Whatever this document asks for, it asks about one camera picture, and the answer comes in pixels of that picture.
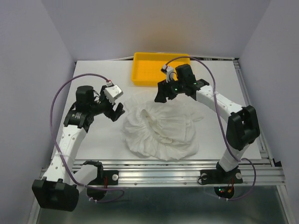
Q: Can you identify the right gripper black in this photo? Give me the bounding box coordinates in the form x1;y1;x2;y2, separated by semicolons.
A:
153;77;185;104

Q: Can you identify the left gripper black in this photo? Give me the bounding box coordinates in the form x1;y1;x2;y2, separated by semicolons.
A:
90;85;125;121

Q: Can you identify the white skirt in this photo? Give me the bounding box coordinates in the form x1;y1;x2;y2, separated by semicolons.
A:
121;91;204;161

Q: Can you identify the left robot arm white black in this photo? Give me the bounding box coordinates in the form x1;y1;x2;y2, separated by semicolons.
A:
32;82;124;211

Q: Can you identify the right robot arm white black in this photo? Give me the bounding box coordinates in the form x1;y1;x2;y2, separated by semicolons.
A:
155;64;260;182

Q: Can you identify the yellow plastic tray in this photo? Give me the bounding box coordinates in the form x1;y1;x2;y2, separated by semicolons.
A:
131;52;191;87

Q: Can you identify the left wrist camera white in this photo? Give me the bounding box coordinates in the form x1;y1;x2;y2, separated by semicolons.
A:
104;85;123;105

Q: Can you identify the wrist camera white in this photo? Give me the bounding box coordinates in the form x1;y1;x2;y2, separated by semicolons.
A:
104;85;123;105
161;64;175;83

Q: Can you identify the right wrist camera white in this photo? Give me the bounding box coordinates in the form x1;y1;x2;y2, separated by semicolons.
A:
161;64;175;83

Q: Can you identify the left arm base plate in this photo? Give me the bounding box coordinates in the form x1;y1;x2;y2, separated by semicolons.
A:
89;170;119;187

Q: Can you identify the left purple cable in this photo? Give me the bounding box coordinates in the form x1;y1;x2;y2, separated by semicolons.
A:
50;73;125;203

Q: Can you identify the purple cable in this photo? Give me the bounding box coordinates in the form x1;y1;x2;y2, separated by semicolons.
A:
163;56;257;203
50;73;125;203

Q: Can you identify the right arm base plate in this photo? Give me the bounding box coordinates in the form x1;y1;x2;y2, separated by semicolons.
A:
197;169;243;186

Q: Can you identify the aluminium frame rail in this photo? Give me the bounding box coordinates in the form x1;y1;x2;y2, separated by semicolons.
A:
28;156;295;224

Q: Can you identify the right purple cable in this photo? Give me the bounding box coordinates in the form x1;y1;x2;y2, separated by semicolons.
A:
163;56;257;203

